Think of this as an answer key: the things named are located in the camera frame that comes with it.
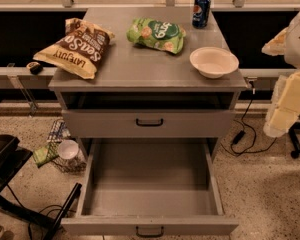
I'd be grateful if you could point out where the black stand on left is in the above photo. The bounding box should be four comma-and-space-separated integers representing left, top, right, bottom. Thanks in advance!
0, 134, 83, 240

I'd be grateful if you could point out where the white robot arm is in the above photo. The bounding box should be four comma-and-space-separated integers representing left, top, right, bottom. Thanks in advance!
262, 11, 300, 138

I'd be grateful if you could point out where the small black round object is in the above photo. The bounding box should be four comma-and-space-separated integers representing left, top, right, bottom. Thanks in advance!
26, 62, 43, 75

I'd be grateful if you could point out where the open grey middle drawer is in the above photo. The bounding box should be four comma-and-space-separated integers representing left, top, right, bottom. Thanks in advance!
62, 139, 238, 238

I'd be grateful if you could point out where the green rice chip bag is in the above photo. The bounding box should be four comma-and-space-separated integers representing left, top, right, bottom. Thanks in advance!
126, 18, 186, 54

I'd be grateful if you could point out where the closed grey upper drawer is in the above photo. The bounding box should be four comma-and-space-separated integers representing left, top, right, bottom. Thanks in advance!
62, 110, 234, 138

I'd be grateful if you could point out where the green packet on floor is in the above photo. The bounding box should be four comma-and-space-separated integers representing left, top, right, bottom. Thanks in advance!
33, 142, 58, 168

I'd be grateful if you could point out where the brown and yellow chip bag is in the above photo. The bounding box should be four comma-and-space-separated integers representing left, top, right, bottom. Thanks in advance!
33, 18, 115, 79

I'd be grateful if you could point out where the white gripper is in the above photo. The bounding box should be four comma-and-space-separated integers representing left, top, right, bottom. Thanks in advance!
261, 28, 300, 138

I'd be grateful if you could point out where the blue pepsi can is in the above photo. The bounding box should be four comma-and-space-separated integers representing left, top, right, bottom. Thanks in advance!
192, 0, 211, 29

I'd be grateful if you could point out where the black power cable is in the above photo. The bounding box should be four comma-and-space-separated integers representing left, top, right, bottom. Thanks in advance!
220, 80, 278, 158

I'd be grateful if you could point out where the white bowl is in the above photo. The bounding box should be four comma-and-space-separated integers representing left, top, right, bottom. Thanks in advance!
190, 47, 239, 79

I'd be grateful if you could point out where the grey drawer cabinet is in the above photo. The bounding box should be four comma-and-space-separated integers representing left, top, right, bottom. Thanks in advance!
50, 7, 246, 153

